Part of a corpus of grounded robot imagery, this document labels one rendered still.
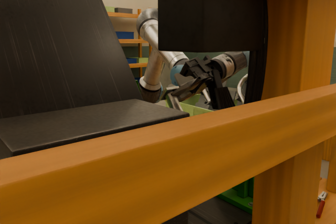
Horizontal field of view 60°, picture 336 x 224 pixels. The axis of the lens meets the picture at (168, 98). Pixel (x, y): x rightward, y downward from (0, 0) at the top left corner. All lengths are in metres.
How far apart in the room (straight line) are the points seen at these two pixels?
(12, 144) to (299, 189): 0.55
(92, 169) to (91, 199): 0.03
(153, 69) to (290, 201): 0.94
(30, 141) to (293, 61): 0.48
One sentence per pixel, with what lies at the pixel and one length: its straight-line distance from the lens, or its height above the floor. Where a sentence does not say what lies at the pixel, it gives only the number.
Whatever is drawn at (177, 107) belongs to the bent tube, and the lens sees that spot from 0.76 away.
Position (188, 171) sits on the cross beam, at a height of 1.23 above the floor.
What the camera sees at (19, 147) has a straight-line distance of 0.41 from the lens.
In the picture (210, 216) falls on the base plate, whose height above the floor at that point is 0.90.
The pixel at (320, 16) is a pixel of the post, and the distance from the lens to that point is 0.66.
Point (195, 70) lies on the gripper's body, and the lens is 0.85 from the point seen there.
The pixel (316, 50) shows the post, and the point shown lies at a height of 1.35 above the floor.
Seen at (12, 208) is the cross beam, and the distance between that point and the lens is 0.24.
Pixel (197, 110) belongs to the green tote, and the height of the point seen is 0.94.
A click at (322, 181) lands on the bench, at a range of 1.21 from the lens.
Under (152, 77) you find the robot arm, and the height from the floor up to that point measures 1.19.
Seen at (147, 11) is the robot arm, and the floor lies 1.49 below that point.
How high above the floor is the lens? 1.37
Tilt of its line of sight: 11 degrees down
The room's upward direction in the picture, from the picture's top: straight up
